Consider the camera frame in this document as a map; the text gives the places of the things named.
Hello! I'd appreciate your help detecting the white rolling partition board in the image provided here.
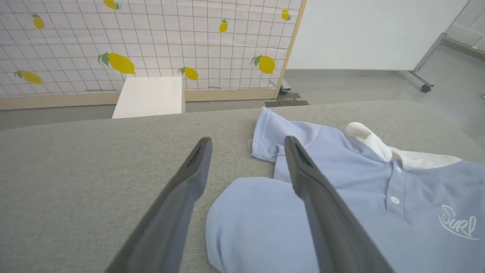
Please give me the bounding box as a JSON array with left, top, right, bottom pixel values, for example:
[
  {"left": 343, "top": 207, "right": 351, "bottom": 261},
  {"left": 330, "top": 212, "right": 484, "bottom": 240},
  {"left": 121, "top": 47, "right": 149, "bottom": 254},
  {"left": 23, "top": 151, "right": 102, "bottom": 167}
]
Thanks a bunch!
[{"left": 286, "top": 0, "right": 470, "bottom": 93}]

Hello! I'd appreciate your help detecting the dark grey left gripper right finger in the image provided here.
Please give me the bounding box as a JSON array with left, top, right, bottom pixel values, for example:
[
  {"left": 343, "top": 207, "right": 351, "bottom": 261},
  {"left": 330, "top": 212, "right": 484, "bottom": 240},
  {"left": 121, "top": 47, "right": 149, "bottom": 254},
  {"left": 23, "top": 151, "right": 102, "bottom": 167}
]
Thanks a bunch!
[{"left": 284, "top": 136, "right": 394, "bottom": 273}]

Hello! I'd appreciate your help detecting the lemon print partition screen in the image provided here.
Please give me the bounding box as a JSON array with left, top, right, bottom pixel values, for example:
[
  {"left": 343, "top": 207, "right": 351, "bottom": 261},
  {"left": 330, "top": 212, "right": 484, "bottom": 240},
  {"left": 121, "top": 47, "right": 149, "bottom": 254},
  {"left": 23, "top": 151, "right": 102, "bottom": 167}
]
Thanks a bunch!
[{"left": 0, "top": 0, "right": 307, "bottom": 110}]

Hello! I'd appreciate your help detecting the white pillar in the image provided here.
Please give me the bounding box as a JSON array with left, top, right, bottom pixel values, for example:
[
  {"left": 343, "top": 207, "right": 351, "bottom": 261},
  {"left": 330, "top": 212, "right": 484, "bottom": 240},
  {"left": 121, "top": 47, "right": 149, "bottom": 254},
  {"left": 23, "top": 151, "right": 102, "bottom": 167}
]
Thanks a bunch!
[{"left": 112, "top": 77, "right": 186, "bottom": 119}]

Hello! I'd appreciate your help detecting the white framed panel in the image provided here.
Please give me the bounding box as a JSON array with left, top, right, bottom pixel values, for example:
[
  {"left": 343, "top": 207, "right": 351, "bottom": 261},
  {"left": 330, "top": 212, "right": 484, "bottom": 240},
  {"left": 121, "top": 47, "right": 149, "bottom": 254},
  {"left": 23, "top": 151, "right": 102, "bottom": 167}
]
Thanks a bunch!
[{"left": 443, "top": 0, "right": 485, "bottom": 59}]

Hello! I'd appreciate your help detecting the light blue polo shirt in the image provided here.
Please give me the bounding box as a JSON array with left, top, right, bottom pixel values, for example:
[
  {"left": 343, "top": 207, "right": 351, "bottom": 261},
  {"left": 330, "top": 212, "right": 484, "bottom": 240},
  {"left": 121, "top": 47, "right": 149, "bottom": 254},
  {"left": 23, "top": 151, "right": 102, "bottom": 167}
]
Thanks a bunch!
[{"left": 206, "top": 107, "right": 485, "bottom": 273}]

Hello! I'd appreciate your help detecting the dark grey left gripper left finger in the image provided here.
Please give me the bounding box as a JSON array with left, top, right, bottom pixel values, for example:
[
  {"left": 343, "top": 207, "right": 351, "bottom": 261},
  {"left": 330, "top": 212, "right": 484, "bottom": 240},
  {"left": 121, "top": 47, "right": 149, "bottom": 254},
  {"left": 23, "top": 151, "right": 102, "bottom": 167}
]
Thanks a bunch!
[{"left": 106, "top": 137, "right": 213, "bottom": 273}]

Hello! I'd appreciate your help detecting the metal partition foot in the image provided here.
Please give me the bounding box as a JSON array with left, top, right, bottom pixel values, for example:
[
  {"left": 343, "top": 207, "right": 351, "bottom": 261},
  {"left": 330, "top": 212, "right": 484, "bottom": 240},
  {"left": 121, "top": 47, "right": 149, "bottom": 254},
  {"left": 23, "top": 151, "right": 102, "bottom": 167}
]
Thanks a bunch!
[{"left": 269, "top": 78, "right": 291, "bottom": 94}]

